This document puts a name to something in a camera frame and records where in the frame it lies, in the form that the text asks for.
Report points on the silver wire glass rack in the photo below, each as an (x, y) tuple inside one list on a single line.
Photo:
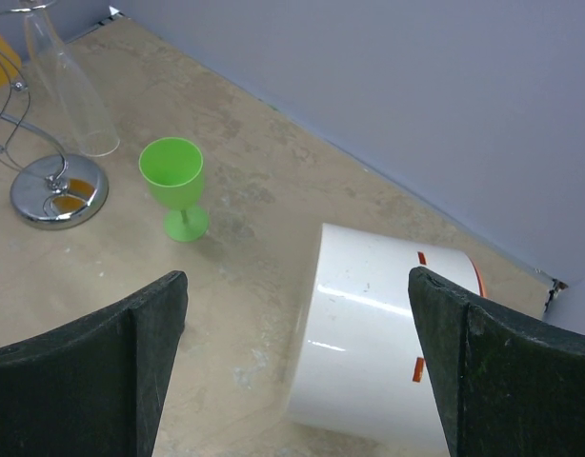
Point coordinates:
[(58, 191)]

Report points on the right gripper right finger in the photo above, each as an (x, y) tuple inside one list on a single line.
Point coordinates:
[(504, 383)]

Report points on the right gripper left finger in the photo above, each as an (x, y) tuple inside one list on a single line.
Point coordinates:
[(97, 385)]

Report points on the green plastic wine glass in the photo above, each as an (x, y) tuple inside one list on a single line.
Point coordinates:
[(173, 169)]

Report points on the white cylindrical container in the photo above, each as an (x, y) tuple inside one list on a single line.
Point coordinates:
[(357, 366)]

